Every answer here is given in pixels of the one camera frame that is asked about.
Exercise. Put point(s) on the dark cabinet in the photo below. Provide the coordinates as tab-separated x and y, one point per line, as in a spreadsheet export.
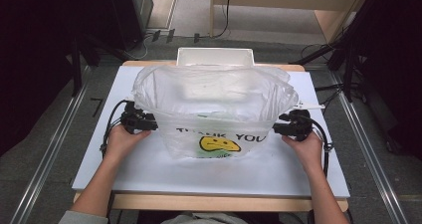
141	8

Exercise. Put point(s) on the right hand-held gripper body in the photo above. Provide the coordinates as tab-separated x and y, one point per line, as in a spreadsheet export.
300	124

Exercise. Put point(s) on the dark curtain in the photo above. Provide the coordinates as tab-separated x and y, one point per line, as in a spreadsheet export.
33	51
398	68

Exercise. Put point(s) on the black floor plug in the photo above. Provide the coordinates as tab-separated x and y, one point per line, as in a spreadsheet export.
170	35
156	35
197	37

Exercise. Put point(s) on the metal floor rail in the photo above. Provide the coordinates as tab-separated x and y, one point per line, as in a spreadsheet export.
49	151
371	157

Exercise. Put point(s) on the white plastic bin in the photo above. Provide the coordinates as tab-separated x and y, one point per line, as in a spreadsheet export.
215	56

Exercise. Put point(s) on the white table board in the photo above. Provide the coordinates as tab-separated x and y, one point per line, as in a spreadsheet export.
265	174

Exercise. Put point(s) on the black tripod stand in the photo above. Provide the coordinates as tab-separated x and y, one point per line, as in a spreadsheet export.
348	61

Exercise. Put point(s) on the person's right hand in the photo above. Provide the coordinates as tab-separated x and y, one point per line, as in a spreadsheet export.
308	151

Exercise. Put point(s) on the clear plastic bag yellow face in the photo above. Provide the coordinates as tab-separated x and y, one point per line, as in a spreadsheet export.
215	84

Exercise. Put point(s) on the wooden table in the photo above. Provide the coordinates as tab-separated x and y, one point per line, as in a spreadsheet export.
215	204

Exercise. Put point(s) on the black metal stand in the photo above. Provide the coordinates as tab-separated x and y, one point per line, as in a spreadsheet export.
76	71

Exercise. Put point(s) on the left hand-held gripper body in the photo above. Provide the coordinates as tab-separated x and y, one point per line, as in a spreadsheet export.
132	119

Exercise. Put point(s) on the person's left hand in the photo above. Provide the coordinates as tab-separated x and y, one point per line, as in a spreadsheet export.
122	142

